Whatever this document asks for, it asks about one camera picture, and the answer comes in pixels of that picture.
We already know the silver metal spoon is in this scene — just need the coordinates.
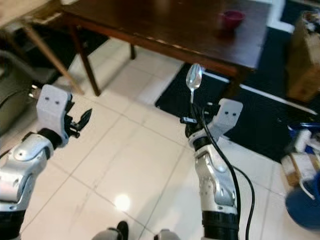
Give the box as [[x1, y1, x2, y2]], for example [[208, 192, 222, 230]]
[[185, 62, 204, 105]]

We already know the black floor mat white border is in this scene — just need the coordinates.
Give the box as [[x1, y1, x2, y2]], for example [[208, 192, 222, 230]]
[[155, 25, 320, 163]]

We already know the grey green soft bin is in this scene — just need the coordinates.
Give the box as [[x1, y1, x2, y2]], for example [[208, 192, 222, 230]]
[[0, 49, 35, 135]]

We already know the light wooden table leg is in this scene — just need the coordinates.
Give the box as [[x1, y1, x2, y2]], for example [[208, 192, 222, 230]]
[[24, 22, 85, 97]]

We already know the dark brown wooden table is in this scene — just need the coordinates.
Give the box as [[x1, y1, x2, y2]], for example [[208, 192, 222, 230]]
[[61, 0, 274, 98]]

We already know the maroon bowl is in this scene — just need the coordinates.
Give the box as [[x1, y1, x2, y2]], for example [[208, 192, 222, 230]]
[[219, 9, 246, 30]]

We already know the small white bottle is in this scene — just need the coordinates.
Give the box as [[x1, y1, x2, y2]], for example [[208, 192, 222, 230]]
[[293, 130, 312, 154]]

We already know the small printed carton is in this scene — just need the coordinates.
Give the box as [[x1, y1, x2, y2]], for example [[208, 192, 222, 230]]
[[281, 151, 320, 187]]

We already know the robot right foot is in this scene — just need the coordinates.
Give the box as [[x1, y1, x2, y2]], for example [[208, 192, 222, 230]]
[[153, 229, 183, 240]]

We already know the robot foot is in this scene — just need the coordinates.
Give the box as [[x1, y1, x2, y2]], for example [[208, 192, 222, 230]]
[[153, 229, 183, 240], [92, 220, 129, 240]]

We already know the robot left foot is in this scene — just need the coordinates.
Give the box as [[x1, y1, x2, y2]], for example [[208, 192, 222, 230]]
[[92, 220, 129, 240]]

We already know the large brown cardboard box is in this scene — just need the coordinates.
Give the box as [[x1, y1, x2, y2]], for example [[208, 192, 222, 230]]
[[286, 11, 320, 104]]

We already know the blue bucket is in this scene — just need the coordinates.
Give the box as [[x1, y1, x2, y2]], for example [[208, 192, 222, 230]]
[[284, 171, 320, 232]]

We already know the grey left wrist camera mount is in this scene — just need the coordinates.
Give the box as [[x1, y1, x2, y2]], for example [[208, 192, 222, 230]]
[[38, 84, 74, 135]]

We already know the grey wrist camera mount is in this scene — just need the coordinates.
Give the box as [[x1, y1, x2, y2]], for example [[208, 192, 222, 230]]
[[38, 84, 74, 135], [214, 98, 244, 143]]

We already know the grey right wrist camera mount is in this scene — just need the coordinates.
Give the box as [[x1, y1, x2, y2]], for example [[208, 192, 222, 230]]
[[214, 98, 244, 143]]

